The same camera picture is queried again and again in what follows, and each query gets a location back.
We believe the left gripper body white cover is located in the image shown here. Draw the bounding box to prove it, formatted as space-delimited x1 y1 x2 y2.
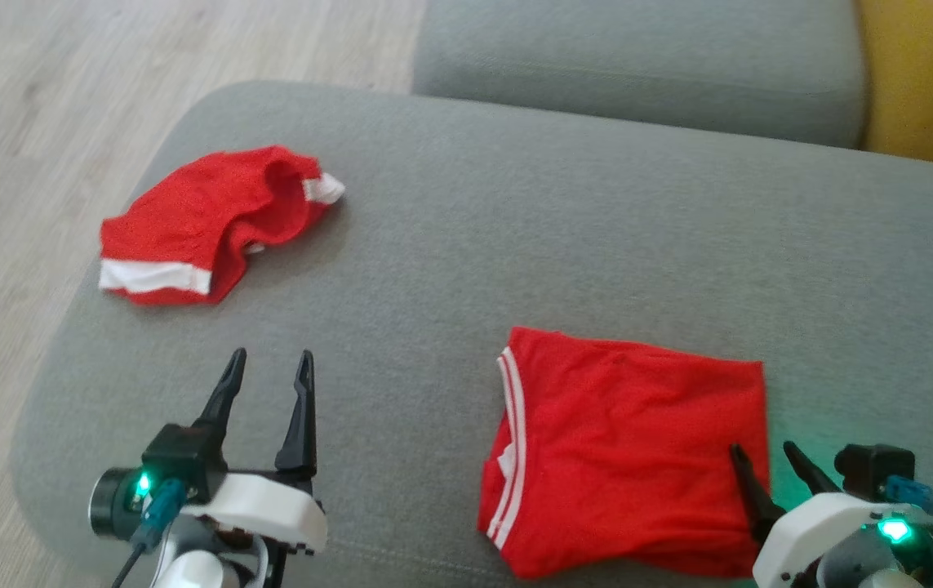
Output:
89 470 329 588

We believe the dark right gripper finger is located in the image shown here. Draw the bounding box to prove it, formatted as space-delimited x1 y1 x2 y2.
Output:
783 441 843 497
729 443 786 545

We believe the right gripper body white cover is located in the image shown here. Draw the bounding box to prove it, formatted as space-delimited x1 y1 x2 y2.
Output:
752 492 933 588

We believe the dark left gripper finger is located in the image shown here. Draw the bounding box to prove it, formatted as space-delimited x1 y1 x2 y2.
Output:
273 351 318 492
195 348 248 431

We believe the red jersey with striped trim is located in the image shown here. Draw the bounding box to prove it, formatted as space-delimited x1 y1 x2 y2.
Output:
478 326 770 581

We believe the red mesh shorts white band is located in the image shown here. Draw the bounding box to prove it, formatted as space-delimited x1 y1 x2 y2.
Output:
98 145 347 308

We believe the large grey sofa seat cushion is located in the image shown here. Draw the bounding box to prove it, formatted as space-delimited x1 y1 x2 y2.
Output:
11 79 933 588

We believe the yellow sofa backrest cushion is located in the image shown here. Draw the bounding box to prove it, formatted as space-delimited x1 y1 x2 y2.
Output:
855 0 933 171

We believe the grey sofa back cushion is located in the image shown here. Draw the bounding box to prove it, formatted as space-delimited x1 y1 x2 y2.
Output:
412 0 868 150

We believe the teal right cable connector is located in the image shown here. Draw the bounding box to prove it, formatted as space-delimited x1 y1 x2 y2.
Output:
882 476 933 517

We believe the teal cable connector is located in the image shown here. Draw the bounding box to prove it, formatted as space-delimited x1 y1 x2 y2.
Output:
131 478 189 550
882 476 933 517

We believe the teal left cable connector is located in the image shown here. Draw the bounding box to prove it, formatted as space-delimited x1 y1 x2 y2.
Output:
131 478 189 550

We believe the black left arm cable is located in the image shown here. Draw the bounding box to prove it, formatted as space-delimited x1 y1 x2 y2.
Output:
111 542 148 588

